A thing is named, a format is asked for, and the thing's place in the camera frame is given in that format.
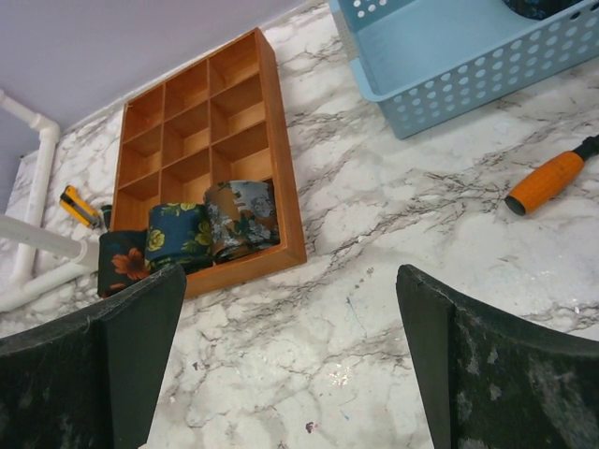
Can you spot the black orange floral tie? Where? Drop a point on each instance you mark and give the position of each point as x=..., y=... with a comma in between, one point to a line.
x=121, y=261

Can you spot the rolled brown floral tie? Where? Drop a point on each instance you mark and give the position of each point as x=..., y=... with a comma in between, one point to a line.
x=243, y=218

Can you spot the rolled black tie in basket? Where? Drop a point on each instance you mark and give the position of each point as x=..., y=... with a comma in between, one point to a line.
x=538, y=9

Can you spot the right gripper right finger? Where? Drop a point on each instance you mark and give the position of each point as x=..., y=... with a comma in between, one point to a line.
x=489, y=379

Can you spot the yellow utility knife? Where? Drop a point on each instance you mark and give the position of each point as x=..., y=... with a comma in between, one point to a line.
x=72, y=203

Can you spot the light blue plastic basket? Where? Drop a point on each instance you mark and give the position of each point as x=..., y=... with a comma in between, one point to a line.
x=425, y=62

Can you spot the orange handled screwdriver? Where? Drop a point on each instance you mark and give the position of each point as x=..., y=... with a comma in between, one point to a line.
x=550, y=179

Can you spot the orange wooden compartment tray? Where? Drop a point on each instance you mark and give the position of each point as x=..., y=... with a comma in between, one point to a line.
x=220, y=119

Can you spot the white PVC pipe frame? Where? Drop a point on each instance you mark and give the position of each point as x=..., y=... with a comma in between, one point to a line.
x=82, y=255

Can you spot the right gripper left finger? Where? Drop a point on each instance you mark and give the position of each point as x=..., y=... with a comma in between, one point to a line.
x=92, y=378

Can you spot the rolled navy yellow tie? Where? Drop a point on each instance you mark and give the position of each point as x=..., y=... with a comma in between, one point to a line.
x=179, y=234

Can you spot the small green handled screwdriver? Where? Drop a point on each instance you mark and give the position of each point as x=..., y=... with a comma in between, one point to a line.
x=106, y=212

